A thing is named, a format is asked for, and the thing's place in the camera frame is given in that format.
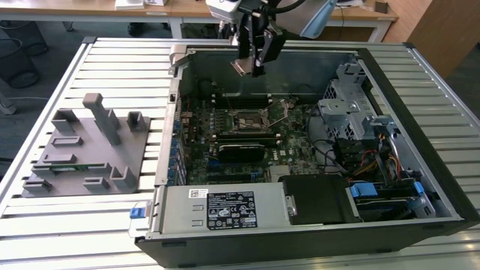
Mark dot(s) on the green RAM stick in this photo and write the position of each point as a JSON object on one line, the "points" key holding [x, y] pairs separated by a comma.
{"points": [[71, 168]]}

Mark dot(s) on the blue disk carrier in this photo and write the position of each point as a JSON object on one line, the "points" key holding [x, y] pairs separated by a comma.
{"points": [[363, 191], [418, 189]]}

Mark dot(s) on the flat white box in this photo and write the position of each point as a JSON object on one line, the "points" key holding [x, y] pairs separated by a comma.
{"points": [[155, 2]]}

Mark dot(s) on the black mesh bin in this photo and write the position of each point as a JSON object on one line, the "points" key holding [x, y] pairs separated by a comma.
{"points": [[19, 70], [34, 36]]}

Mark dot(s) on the wooden cabinet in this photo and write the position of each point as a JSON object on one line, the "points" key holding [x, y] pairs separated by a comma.
{"points": [[443, 33]]}

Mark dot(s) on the silver power supply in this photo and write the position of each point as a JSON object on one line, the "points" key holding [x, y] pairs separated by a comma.
{"points": [[176, 208]]}

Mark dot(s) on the wooden desk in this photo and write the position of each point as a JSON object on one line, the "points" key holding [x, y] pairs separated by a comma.
{"points": [[98, 12]]}

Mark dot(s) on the black graphics card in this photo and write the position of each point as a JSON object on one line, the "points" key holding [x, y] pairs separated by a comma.
{"points": [[240, 154]]}

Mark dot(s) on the small brown box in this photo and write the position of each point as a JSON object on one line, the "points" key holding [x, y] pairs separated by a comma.
{"points": [[382, 7]]}

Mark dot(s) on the blue case latch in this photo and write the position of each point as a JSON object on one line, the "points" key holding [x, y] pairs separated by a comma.
{"points": [[136, 213]]}

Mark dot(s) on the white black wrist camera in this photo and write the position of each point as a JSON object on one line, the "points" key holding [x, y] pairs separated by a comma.
{"points": [[223, 9]]}

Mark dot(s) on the grey stand foot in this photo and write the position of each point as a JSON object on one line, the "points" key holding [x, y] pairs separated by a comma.
{"points": [[7, 108]]}

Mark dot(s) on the black plastic shroud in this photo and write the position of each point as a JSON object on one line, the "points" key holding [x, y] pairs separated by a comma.
{"points": [[319, 199]]}

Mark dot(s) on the CPU socket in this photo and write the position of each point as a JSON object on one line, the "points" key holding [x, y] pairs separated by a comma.
{"points": [[247, 123]]}

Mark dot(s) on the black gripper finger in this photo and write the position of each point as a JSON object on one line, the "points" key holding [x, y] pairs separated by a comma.
{"points": [[272, 45], [247, 36]]}

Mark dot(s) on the silver chipset heatsink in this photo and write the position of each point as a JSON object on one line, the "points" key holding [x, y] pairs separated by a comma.
{"points": [[280, 172]]}

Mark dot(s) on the black open PC case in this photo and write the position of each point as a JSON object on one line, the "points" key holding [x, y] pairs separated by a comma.
{"points": [[263, 253]]}

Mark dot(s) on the grey parts rack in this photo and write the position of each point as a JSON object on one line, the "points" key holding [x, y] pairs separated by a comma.
{"points": [[90, 146]]}

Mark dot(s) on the green motherboard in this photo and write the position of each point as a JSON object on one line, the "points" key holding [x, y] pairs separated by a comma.
{"points": [[296, 157]]}

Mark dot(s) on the black RAM slot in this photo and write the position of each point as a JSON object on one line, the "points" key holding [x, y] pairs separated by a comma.
{"points": [[247, 106], [247, 141], [247, 98], [247, 138], [272, 144], [247, 103], [247, 135]]}

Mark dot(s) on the black expansion slot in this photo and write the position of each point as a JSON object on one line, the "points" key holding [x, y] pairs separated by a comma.
{"points": [[228, 178]]}

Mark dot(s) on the silver CPU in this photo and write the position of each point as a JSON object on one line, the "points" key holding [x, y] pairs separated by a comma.
{"points": [[242, 66]]}

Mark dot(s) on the silver drive cage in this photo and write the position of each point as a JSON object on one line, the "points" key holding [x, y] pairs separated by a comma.
{"points": [[338, 118]]}

